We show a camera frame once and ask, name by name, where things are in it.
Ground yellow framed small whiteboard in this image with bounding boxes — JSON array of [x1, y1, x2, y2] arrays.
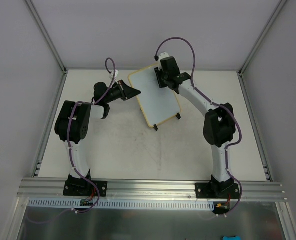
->
[[128, 63, 181, 128]]

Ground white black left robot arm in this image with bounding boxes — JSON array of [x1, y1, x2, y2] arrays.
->
[[54, 80, 141, 195]]

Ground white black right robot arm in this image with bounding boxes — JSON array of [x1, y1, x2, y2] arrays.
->
[[155, 56, 236, 198]]

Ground blue object at bottom edge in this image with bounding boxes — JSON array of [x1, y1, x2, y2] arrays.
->
[[222, 236, 241, 240]]

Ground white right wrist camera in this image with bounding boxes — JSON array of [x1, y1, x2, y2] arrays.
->
[[157, 52, 169, 70]]

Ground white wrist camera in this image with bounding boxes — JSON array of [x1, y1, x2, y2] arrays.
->
[[109, 70, 119, 81], [157, 52, 169, 70]]

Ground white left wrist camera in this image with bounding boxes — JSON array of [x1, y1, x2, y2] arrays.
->
[[109, 70, 119, 81]]

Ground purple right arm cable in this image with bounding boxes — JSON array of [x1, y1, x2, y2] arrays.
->
[[153, 37, 243, 181]]

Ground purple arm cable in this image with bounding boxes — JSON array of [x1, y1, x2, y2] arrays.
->
[[66, 58, 118, 214], [153, 37, 243, 181]]

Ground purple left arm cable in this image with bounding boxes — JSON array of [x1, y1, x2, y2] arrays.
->
[[66, 58, 118, 214]]

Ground right aluminium frame post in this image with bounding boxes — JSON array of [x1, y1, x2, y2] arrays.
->
[[238, 0, 288, 76]]

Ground aluminium frame post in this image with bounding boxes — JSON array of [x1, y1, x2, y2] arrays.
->
[[23, 0, 66, 73], [238, 0, 288, 76]]

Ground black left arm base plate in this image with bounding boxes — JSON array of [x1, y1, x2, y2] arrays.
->
[[63, 179, 108, 197]]

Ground left aluminium frame post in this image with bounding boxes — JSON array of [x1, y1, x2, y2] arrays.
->
[[23, 0, 66, 73]]

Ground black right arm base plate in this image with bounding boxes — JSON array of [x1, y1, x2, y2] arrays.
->
[[195, 182, 240, 200]]

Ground aluminium mounting rail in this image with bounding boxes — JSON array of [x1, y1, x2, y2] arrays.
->
[[16, 177, 287, 202]]

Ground white slotted cable duct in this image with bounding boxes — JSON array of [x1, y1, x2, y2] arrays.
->
[[27, 198, 214, 211]]

